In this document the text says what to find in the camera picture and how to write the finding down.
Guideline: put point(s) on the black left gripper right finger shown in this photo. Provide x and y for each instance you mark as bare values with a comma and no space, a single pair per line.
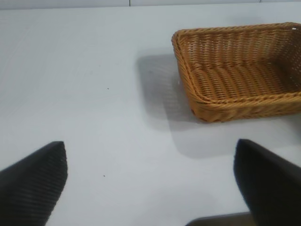
270,188

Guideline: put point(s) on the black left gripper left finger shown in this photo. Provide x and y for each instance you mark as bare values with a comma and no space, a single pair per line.
33,186

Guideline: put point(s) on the tan woven wicker basket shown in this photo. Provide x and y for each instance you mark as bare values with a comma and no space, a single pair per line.
235,80

